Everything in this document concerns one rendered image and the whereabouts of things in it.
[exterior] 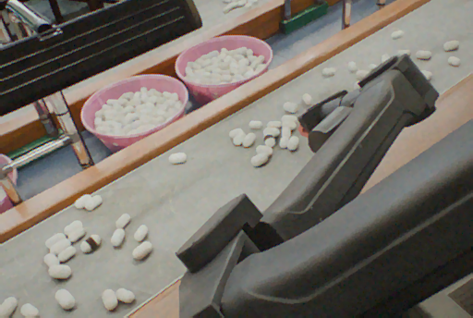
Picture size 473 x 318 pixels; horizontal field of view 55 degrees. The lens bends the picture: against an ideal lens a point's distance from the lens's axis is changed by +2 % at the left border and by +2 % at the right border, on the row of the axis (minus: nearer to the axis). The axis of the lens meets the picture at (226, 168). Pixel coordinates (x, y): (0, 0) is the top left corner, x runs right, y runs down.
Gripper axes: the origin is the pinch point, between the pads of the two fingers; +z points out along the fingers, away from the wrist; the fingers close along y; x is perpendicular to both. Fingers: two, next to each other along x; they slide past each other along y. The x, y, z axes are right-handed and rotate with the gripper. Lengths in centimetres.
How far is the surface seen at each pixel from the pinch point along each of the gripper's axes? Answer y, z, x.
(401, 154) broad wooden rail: -15.2, -2.2, 13.5
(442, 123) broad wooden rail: -28.1, -1.9, 13.1
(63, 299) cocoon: 48.0, 9.7, 4.3
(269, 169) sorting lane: 3.5, 12.2, 4.6
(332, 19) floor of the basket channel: -64, 52, -21
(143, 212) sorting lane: 28.7, 18.4, -0.5
